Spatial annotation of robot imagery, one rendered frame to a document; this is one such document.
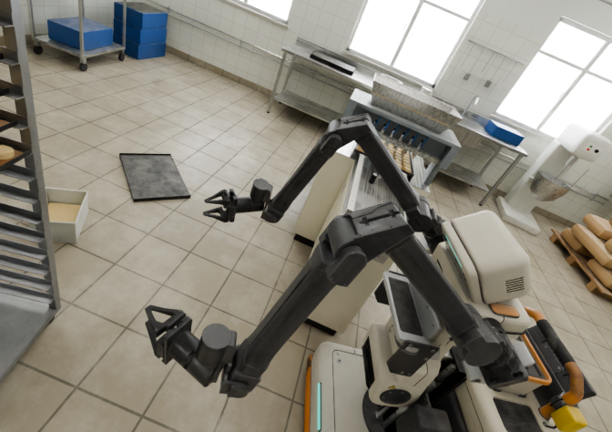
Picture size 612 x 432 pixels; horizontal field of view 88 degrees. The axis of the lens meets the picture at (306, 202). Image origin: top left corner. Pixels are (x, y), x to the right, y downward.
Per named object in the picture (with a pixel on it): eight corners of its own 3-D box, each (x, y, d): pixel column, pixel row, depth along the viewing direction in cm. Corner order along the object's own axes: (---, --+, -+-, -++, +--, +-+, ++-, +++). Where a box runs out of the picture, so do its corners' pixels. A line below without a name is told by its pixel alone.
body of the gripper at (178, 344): (186, 313, 68) (211, 334, 66) (183, 338, 73) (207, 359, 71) (159, 334, 63) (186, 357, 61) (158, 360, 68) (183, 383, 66)
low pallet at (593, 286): (545, 233, 450) (551, 228, 444) (596, 255, 452) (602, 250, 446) (595, 298, 349) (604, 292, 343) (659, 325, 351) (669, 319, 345)
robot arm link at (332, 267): (376, 261, 49) (360, 222, 58) (347, 246, 47) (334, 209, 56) (245, 407, 64) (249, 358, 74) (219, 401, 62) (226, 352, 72)
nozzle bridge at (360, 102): (335, 132, 234) (355, 87, 216) (425, 172, 233) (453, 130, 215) (328, 148, 206) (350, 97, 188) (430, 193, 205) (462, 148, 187)
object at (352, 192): (369, 111, 314) (372, 105, 310) (372, 113, 314) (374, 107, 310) (341, 220, 145) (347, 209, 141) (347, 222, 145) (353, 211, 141)
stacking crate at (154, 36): (141, 32, 480) (142, 17, 469) (166, 42, 480) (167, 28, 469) (113, 34, 430) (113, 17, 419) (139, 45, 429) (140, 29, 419)
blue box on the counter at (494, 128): (490, 135, 416) (497, 125, 409) (483, 128, 441) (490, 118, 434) (517, 147, 418) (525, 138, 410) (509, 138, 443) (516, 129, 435)
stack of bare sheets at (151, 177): (190, 198, 250) (190, 195, 249) (133, 201, 226) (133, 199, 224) (170, 156, 285) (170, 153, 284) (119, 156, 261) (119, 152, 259)
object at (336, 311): (311, 248, 252) (358, 151, 204) (350, 266, 251) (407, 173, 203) (285, 319, 193) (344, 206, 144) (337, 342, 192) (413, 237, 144)
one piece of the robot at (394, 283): (402, 306, 118) (434, 268, 107) (423, 383, 95) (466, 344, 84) (363, 295, 116) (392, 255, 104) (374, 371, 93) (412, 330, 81)
